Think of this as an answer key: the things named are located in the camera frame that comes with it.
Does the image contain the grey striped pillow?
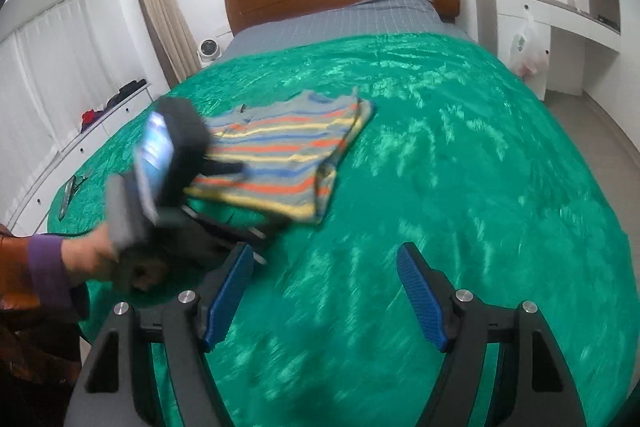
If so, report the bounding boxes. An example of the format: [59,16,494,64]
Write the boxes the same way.
[227,0,473,58]

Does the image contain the black clothes pile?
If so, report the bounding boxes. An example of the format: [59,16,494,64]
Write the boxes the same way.
[102,79,148,108]

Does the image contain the small white fan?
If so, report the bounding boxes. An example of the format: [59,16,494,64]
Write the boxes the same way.
[196,38,224,68]

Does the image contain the person's left hand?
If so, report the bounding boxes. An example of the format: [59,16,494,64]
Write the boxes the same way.
[62,224,167,293]

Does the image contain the person's left forearm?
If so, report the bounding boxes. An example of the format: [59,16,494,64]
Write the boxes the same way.
[27,237,68,304]

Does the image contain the striped knit sweater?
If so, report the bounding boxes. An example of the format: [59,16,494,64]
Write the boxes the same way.
[185,89,377,225]

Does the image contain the green patterned blanket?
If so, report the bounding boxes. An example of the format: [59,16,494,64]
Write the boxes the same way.
[47,34,636,427]

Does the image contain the white built-in desk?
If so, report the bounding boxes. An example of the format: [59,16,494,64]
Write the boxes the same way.
[472,0,623,98]

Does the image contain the white plastic bag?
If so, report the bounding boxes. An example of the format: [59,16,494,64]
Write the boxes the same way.
[509,12,550,82]

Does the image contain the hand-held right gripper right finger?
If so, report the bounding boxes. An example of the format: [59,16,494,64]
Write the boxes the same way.
[396,243,589,427]

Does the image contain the white drawer cabinet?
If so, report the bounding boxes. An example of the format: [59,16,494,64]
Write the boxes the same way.
[0,79,153,238]

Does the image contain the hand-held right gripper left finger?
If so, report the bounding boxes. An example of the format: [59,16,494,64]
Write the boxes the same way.
[64,243,255,427]

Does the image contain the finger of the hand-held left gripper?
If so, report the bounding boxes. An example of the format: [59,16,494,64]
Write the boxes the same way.
[190,206,297,267]
[202,158,249,181]

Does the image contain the white sheer curtain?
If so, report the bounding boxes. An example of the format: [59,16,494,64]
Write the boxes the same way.
[0,0,151,218]

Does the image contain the black smartphone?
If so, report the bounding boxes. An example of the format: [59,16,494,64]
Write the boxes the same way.
[59,175,77,222]

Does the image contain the beige curtain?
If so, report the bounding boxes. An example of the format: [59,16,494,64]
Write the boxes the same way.
[127,0,201,88]

